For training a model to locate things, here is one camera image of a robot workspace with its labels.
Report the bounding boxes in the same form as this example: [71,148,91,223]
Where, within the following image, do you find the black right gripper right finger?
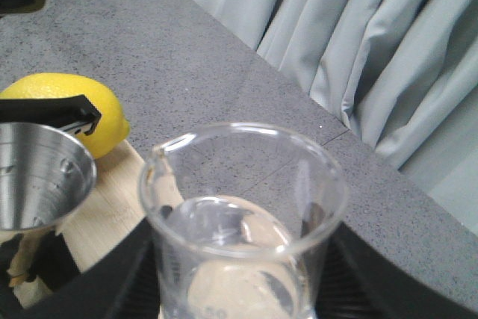
[315,224,477,318]

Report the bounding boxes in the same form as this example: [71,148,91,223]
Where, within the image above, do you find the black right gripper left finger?
[1,220,160,318]

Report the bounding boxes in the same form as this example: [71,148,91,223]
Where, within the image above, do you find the steel hourglass jigger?
[1,123,97,241]

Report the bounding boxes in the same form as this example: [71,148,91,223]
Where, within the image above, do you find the clear glass beaker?
[139,123,348,318]

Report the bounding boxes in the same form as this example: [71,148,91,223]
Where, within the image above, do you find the yellow lemon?
[1,72,130,158]

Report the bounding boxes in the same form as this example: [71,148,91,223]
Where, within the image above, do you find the light wooden cutting board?
[15,140,145,309]

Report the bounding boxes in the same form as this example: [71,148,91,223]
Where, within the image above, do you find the grey curtain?
[194,0,477,232]

